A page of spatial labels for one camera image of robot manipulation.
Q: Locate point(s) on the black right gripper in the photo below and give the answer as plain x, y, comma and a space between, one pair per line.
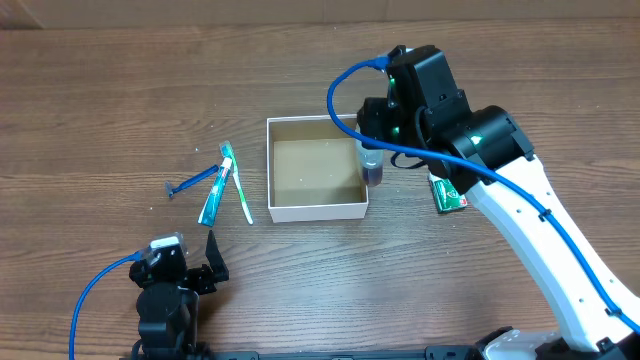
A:
373, 120

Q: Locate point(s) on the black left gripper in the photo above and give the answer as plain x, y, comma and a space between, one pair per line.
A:
195, 279

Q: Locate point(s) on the clear bottle dark liquid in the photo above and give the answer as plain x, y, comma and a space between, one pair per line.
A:
371, 162

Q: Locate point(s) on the blue disposable razor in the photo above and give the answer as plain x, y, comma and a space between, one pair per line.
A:
172, 190

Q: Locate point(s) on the green white small packet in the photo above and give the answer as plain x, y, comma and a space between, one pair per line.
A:
447, 199

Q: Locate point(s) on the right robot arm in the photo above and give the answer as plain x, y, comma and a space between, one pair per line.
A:
487, 157

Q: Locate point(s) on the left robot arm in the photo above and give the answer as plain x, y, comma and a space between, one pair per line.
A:
168, 305

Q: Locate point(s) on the teal toothpaste tube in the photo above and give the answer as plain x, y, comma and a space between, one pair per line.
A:
210, 208

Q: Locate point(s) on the green white toothbrush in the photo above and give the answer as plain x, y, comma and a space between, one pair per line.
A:
227, 151

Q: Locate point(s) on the white cardboard box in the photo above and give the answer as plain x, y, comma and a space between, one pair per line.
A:
312, 171

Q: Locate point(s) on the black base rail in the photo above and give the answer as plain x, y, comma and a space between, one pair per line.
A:
428, 353

